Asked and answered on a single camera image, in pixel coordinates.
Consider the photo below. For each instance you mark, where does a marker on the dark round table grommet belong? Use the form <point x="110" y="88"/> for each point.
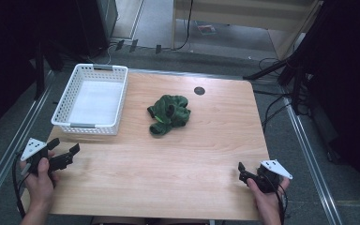
<point x="199" y="91"/>

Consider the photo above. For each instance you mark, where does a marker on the metal floor rail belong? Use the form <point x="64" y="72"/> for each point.
<point x="312" y="159"/>
<point x="15" y="137"/>

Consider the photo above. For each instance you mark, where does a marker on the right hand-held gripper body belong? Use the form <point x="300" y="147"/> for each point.
<point x="273" y="168"/>

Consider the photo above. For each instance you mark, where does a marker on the dark cabinet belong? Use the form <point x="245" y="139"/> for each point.
<point x="97" y="22"/>

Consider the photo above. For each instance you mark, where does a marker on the person's left hand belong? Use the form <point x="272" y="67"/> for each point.
<point x="40" y="187"/>

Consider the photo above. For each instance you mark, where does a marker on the black upright stand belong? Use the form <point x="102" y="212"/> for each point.
<point x="39" y="72"/>

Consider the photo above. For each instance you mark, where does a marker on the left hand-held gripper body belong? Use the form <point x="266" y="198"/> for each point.
<point x="33" y="148"/>

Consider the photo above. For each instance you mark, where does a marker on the person's right hand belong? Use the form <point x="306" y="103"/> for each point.
<point x="268" y="201"/>

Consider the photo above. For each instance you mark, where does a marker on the red paper on floor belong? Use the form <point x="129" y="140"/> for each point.
<point x="206" y="29"/>

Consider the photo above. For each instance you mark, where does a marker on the white plastic basket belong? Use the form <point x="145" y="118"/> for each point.
<point x="92" y="103"/>

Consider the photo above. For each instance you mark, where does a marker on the black tripod stand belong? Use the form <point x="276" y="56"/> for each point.
<point x="293" y="68"/>

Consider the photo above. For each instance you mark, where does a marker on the light wooden furniture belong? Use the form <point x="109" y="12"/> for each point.
<point x="231" y="14"/>

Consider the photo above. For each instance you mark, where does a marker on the green cloth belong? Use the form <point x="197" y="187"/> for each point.
<point x="168" y="112"/>

